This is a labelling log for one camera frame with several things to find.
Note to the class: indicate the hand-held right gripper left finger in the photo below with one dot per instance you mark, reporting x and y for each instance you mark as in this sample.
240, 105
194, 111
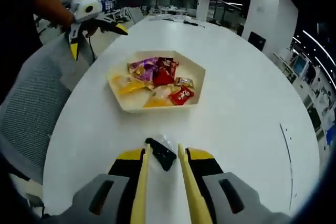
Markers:
120, 167

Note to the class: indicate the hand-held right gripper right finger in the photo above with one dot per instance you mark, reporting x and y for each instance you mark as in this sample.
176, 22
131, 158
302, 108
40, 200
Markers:
210, 167

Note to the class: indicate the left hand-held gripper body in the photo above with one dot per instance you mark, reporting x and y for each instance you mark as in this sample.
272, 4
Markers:
81, 11

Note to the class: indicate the yellow food tongs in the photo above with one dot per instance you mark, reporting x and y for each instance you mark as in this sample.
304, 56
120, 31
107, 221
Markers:
140, 197

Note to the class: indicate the black food packet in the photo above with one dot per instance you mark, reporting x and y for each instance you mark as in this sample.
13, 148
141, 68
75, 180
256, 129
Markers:
162, 155

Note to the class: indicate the purple gold food packet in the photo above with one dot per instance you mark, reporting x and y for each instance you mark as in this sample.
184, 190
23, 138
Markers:
147, 78

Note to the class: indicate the red food bar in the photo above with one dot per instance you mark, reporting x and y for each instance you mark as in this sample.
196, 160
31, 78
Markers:
162, 78
166, 63

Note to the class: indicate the red food packet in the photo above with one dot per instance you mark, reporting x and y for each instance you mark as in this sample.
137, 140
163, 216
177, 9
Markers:
181, 96

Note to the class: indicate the clear yellow food packet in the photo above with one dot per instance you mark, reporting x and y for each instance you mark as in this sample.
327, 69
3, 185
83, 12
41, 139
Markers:
157, 99

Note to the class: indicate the small gold food candy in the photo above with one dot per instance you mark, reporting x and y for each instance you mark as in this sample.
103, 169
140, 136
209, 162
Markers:
184, 82

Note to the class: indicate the beige hexagonal container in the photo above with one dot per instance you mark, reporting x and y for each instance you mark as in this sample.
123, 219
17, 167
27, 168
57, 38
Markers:
191, 69

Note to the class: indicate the person's left hand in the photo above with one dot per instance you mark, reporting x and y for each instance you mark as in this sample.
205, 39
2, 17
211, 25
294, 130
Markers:
90, 30

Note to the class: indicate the white office chair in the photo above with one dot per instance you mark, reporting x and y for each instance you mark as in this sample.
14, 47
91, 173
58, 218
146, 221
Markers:
135, 15

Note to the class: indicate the blue storage box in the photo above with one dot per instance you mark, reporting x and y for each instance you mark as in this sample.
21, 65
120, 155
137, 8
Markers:
329, 137

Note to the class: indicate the black office chair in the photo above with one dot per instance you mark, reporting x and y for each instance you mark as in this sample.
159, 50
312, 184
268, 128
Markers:
257, 41

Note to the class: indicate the white computer monitor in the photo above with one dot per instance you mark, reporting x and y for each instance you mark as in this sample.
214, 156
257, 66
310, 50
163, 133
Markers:
300, 65

